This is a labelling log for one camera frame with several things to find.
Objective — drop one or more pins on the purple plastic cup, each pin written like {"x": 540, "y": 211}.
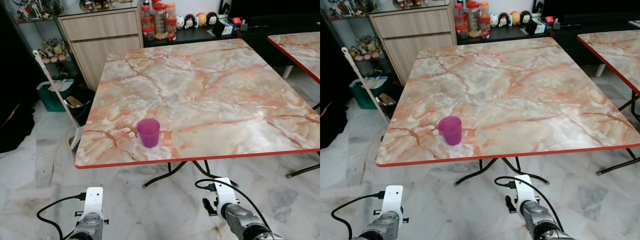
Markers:
{"x": 450, "y": 132}
{"x": 148, "y": 134}

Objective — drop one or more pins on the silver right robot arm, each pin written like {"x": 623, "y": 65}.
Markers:
{"x": 247, "y": 222}
{"x": 545, "y": 222}

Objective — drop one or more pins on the black fabric bag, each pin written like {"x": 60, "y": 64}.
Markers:
{"x": 15, "y": 75}
{"x": 331, "y": 122}

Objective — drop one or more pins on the white table leg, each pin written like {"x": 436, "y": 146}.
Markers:
{"x": 600, "y": 70}
{"x": 287, "y": 71}

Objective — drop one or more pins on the black waste basket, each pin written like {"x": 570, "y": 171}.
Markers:
{"x": 82, "y": 112}
{"x": 390, "y": 105}

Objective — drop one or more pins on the black low console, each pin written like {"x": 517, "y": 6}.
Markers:
{"x": 565, "y": 42}
{"x": 260, "y": 45}

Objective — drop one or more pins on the small white box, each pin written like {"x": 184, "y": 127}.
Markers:
{"x": 536, "y": 26}
{"x": 223, "y": 28}

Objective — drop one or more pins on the black and white plush toy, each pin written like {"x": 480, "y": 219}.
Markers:
{"x": 503, "y": 20}
{"x": 189, "y": 21}

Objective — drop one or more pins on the green plastic bin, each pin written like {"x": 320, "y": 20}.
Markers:
{"x": 361, "y": 95}
{"x": 49, "y": 97}

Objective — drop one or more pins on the yellow plush toy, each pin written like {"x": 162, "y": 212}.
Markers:
{"x": 515, "y": 18}
{"x": 201, "y": 20}

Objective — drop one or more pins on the small red box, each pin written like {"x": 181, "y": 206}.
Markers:
{"x": 549, "y": 20}
{"x": 236, "y": 21}

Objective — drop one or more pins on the light wooden drawer cabinet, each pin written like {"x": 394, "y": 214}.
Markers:
{"x": 100, "y": 47}
{"x": 415, "y": 42}

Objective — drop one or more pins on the red lidded snack jar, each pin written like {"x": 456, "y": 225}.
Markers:
{"x": 171, "y": 20}
{"x": 473, "y": 20}
{"x": 460, "y": 21}
{"x": 485, "y": 18}
{"x": 147, "y": 22}
{"x": 160, "y": 21}

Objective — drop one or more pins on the small pastel plush toy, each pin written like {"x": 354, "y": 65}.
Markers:
{"x": 361, "y": 49}
{"x": 377, "y": 47}
{"x": 48, "y": 51}
{"x": 62, "y": 51}

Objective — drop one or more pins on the black television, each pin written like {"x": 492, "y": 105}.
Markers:
{"x": 275, "y": 9}
{"x": 590, "y": 9}

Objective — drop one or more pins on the glass display shelf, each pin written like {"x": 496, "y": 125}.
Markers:
{"x": 35, "y": 30}
{"x": 345, "y": 27}

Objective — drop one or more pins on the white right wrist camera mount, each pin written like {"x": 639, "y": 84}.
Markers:
{"x": 225, "y": 192}
{"x": 523, "y": 189}

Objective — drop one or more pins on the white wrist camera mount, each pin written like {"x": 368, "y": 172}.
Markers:
{"x": 93, "y": 200}
{"x": 225, "y": 192}
{"x": 392, "y": 198}
{"x": 523, "y": 189}

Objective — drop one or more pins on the black metal table leg frame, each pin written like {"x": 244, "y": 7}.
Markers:
{"x": 481, "y": 171}
{"x": 302, "y": 171}
{"x": 633, "y": 102}
{"x": 617, "y": 166}
{"x": 170, "y": 173}

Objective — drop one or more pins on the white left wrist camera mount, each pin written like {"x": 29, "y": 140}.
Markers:
{"x": 93, "y": 200}
{"x": 392, "y": 198}

